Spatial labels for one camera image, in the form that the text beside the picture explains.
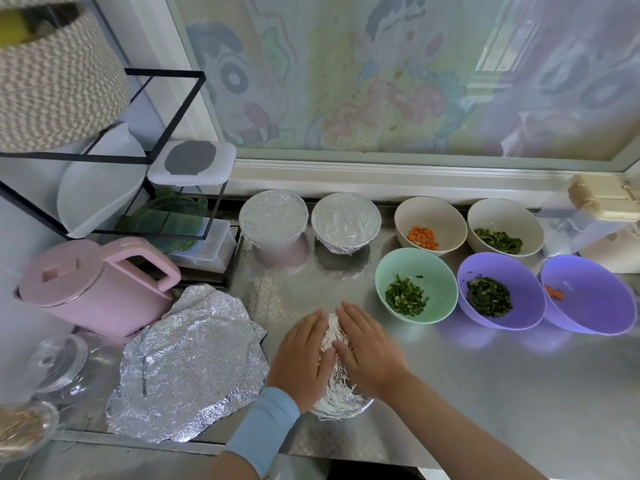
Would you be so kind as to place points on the person's left hand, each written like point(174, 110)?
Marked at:
point(300, 365)

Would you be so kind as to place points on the person's right hand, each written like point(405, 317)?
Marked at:
point(372, 355)

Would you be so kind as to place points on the foil-covered bowl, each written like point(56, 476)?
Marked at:
point(346, 220)
point(335, 400)
point(273, 217)

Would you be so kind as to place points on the mint green bowl chopped greens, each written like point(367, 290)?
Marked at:
point(418, 283)

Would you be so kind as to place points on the pink bowl with greens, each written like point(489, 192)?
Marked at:
point(280, 255)

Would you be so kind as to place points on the stack of aluminium foil sheets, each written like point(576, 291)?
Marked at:
point(185, 365)

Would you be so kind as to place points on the purple bowl chopped greens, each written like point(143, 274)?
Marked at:
point(503, 290)

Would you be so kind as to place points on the white bowl carrot pieces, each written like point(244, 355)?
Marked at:
point(432, 215)

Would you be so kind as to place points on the beige bowl with greens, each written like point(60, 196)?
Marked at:
point(506, 220)

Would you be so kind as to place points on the purple bowl carrot pieces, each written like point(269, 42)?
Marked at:
point(590, 300)

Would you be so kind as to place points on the person's right forearm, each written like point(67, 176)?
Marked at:
point(460, 435)

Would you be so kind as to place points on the stainless steel countertop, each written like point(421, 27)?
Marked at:
point(520, 395)

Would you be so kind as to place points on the light blue wristband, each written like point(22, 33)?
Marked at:
point(260, 430)

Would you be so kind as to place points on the clear plastic box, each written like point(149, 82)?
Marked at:
point(210, 247)

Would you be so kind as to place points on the pink electric kettle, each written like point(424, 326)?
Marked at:
point(70, 290)

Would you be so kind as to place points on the clear glass jar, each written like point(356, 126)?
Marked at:
point(57, 363)

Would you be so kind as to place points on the white plate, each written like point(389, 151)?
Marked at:
point(98, 185)

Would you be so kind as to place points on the window with cartoon film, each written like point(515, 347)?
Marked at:
point(410, 75)

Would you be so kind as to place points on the black metal rack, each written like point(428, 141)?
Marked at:
point(185, 95)

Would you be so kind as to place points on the yellow item in basket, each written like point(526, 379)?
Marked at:
point(12, 27)

